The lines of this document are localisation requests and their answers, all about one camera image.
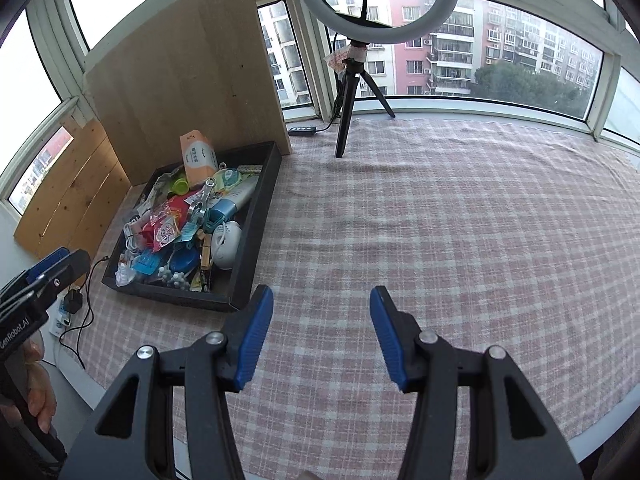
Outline cotton swab bundle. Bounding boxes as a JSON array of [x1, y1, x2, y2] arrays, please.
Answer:
[[159, 266, 193, 291]]

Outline white blue-capped tube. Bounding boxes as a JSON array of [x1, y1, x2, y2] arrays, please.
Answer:
[[210, 175, 261, 221]]

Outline red white packet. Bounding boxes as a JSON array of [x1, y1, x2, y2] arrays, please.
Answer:
[[150, 209, 183, 252]]

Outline white round gadget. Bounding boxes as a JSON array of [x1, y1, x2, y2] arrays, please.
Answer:
[[210, 221, 243, 269]]

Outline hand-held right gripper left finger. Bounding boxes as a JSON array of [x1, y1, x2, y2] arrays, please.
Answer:
[[59, 284, 275, 480]]

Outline black cable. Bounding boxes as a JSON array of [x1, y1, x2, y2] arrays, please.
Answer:
[[59, 255, 111, 371]]

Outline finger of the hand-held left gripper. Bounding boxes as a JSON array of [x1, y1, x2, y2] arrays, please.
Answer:
[[0, 250, 92, 316], [0, 246, 71, 301]]

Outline ring light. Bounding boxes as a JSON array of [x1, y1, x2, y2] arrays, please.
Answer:
[[294, 0, 461, 43]]

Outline pink paper tag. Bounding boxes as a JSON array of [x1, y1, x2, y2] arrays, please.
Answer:
[[325, 50, 352, 73]]

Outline orange carton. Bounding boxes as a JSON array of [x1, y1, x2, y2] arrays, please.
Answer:
[[180, 130, 219, 186]]

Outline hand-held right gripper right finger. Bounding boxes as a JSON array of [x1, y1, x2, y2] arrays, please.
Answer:
[[369, 286, 585, 480]]

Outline person's left hand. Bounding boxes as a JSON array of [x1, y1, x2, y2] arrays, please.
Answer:
[[22, 340, 58, 433]]

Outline pink plaid cloth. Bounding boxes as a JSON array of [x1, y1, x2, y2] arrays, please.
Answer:
[[65, 117, 640, 480]]

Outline black tray container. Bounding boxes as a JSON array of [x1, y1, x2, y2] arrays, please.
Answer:
[[101, 140, 283, 313]]

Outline wooden board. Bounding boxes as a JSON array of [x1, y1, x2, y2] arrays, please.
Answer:
[[84, 0, 292, 186]]

